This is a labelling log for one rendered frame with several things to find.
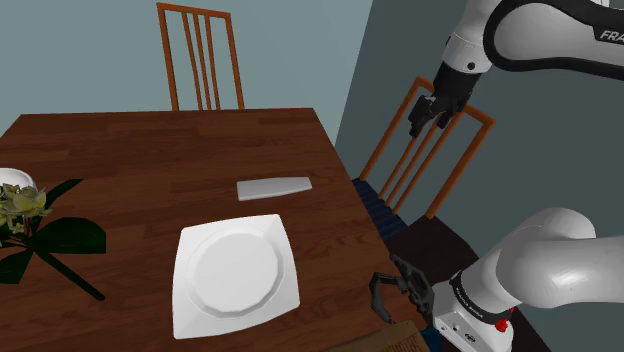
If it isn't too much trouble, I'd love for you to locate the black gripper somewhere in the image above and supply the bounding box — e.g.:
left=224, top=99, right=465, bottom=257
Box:
left=407, top=60, right=482, bottom=140

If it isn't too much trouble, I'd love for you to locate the wooden chair with blue seat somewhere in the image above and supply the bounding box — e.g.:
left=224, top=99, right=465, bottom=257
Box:
left=351, top=75, right=498, bottom=245

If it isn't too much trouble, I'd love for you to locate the dark robot stand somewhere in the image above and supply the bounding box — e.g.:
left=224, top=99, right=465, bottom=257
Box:
left=388, top=214, right=553, bottom=352

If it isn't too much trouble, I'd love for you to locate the flat pale grey remote control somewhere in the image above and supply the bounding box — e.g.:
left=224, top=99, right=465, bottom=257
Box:
left=236, top=176, right=314, bottom=202

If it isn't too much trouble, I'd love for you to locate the tan textured flat object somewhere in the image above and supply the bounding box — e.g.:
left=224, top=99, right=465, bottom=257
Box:
left=323, top=319, right=433, bottom=352

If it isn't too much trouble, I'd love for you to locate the white square plate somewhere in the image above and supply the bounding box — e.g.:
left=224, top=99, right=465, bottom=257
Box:
left=171, top=213, right=302, bottom=340

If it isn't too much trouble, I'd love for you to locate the brown wooden slat-back chair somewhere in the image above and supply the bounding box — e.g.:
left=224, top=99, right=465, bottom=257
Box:
left=155, top=1, right=246, bottom=112

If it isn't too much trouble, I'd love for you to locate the brown wooden table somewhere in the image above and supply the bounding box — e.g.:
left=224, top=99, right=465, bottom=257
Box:
left=0, top=107, right=426, bottom=352

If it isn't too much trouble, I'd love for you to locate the green plant with pale flowers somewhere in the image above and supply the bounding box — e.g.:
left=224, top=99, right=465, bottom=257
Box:
left=0, top=178, right=108, bottom=302

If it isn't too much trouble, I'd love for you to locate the white round pot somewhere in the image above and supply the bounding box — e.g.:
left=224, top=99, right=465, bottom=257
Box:
left=0, top=167, right=39, bottom=194

